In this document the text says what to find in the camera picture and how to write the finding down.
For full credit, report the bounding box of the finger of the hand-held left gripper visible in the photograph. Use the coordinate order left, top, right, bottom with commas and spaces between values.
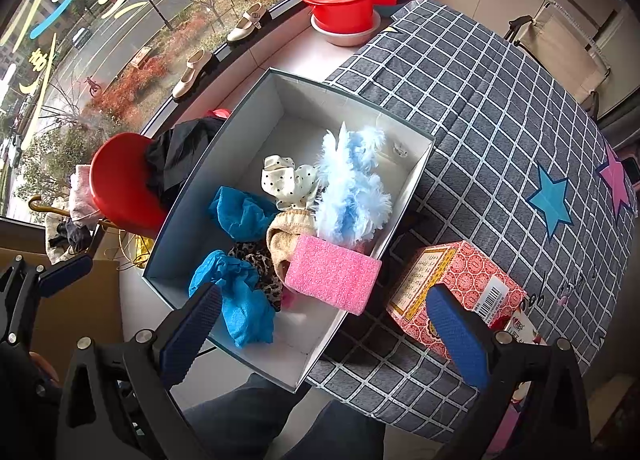
0, 254, 95, 348

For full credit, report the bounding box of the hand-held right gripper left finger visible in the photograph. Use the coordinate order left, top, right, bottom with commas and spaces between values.
54, 281, 224, 460

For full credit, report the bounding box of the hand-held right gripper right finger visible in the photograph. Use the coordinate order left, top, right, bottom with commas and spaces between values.
425, 283, 594, 460

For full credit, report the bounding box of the blue shoe cover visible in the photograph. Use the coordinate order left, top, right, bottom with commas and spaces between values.
207, 186, 278, 243
188, 250, 276, 350

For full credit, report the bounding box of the leopard print scrunchie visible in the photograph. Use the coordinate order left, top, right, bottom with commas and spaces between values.
227, 240, 286, 313

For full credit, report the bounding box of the beige sock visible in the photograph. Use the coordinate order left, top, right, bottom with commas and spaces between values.
266, 210, 321, 285

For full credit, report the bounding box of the white polka dot scrunchie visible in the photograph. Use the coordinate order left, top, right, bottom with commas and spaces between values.
261, 155, 321, 213

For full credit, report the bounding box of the light blue feather puff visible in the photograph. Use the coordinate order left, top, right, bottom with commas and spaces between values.
312, 122, 393, 245

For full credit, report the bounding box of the white cardboard box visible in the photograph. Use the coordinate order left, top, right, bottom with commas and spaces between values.
142, 67, 436, 393

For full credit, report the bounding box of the person's left hand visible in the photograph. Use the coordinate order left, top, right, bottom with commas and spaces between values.
29, 352, 62, 385

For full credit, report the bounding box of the dark cloth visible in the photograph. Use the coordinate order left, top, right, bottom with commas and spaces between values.
50, 220, 93, 253

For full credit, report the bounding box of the cream printed cloth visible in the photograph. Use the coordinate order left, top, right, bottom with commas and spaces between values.
44, 212, 76, 263

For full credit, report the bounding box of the brown cardboard box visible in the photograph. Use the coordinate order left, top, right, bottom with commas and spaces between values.
0, 247, 126, 358

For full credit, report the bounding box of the tissue packet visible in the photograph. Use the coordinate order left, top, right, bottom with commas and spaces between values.
487, 307, 547, 458

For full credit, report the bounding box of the pink white cloth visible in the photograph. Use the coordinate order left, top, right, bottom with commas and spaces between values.
67, 165, 101, 221

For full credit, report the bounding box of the person's left leg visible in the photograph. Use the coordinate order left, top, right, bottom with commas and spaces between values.
182, 372, 306, 460

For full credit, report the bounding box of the person's leg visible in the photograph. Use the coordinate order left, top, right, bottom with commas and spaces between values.
182, 372, 306, 460
280, 397, 386, 460

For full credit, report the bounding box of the red basin with black clothes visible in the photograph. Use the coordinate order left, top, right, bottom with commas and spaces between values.
90, 132, 171, 238

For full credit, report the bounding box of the person's right leg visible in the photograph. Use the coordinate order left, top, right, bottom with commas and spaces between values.
280, 397, 386, 460

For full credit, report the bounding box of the grey checked tablecloth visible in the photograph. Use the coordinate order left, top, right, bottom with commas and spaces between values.
305, 0, 640, 443

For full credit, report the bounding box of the cream heeled shoe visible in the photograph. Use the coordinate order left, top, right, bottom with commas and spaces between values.
227, 2, 273, 44
171, 48, 219, 100

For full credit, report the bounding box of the yellow blue window sticker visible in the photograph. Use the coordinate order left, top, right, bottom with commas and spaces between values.
0, 0, 146, 151

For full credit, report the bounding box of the beige folding chair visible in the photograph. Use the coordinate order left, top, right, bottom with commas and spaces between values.
502, 0, 613, 115

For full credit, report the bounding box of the white basin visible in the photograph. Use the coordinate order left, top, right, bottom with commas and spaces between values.
310, 12, 382, 46

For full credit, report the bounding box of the wooden umbrella handle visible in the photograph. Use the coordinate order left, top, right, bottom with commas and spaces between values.
27, 195, 58, 215

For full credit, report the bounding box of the yellow cord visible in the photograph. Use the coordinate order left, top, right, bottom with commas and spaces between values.
105, 232, 151, 271

